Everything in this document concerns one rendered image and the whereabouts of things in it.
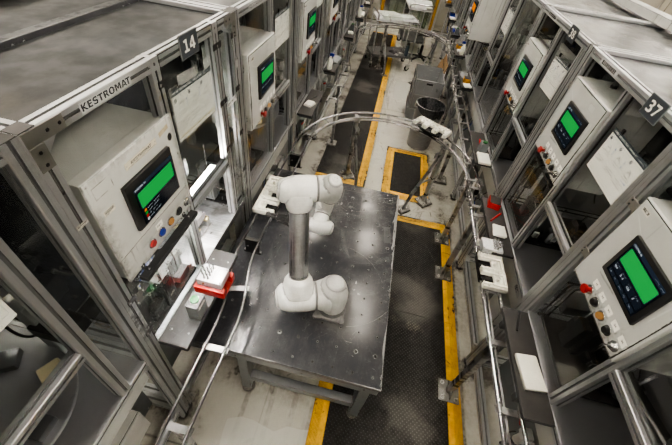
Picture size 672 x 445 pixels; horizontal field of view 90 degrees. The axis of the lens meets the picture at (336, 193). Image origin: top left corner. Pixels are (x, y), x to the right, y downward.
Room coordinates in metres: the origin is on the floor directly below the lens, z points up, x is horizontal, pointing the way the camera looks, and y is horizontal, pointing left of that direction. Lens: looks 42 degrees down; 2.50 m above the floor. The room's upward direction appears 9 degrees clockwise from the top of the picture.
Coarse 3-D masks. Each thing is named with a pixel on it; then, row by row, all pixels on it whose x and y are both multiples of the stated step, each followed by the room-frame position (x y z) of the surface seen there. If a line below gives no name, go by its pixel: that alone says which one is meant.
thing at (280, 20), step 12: (276, 0) 2.25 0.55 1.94; (288, 0) 2.50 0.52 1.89; (252, 12) 1.87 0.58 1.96; (264, 12) 2.05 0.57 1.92; (276, 12) 2.23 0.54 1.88; (288, 12) 2.48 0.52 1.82; (240, 24) 1.72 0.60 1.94; (252, 24) 1.87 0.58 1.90; (264, 24) 2.04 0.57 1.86; (276, 24) 2.23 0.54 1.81; (288, 24) 2.48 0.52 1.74; (240, 36) 1.71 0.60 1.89; (252, 36) 1.86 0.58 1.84; (276, 36) 2.23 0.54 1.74; (288, 36) 2.49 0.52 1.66; (276, 48) 2.23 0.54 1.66; (276, 60) 2.25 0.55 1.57; (276, 72) 2.25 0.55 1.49; (276, 84) 2.25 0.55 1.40; (264, 120) 2.00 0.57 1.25; (252, 132) 1.78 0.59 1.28; (264, 132) 1.99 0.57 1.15; (252, 144) 1.77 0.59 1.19; (264, 144) 1.98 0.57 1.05; (252, 156) 1.76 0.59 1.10; (264, 156) 1.97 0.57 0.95; (252, 168) 1.75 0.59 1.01
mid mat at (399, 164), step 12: (396, 156) 3.61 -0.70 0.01; (408, 156) 3.65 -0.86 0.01; (420, 156) 3.69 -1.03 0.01; (384, 168) 3.32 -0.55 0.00; (396, 168) 3.35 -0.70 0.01; (408, 168) 3.39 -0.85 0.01; (420, 168) 3.43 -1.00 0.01; (384, 180) 3.08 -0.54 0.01; (396, 180) 3.11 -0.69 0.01; (408, 180) 3.15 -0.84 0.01; (396, 192) 2.90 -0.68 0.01; (408, 192) 2.93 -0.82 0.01; (420, 192) 2.96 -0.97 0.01
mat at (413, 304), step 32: (416, 224) 2.44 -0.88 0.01; (416, 256) 2.02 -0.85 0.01; (448, 256) 2.09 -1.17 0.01; (416, 288) 1.67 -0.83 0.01; (448, 288) 1.72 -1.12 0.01; (416, 320) 1.37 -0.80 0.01; (448, 320) 1.42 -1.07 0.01; (416, 352) 1.11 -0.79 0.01; (448, 352) 1.15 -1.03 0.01; (320, 384) 0.80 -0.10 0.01; (384, 384) 0.86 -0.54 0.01; (416, 384) 0.89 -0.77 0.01; (320, 416) 0.61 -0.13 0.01; (384, 416) 0.67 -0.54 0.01; (416, 416) 0.70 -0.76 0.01; (448, 416) 0.73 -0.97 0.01
